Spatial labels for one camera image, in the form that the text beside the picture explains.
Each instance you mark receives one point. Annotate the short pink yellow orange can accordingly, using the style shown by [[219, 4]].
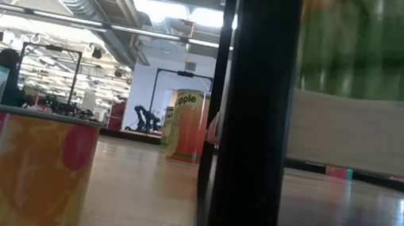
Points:
[[16, 173]]

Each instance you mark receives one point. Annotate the yellow green labelled can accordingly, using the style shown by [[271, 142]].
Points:
[[167, 124]]

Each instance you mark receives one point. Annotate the long silver ceiling pipe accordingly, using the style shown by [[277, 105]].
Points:
[[138, 31]]

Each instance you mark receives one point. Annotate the small grey wall box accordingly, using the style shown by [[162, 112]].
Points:
[[190, 66]]

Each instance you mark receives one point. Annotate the black background station frame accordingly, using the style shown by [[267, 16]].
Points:
[[53, 48], [185, 73]]

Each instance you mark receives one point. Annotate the person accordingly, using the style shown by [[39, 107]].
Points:
[[11, 84]]

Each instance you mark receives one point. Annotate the bright ceiling light panel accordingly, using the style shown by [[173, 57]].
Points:
[[169, 10]]

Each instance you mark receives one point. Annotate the orange yellow fruit can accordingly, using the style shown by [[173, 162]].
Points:
[[189, 127]]

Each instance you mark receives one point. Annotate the black aluminium rig frame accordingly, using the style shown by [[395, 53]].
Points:
[[130, 136]]

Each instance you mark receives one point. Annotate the pink and teal can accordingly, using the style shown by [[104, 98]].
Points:
[[337, 173]]

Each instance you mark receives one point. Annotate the red cabinet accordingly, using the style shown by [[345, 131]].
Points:
[[117, 116]]

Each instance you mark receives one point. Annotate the black background robot arm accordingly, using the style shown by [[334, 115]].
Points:
[[145, 116]]

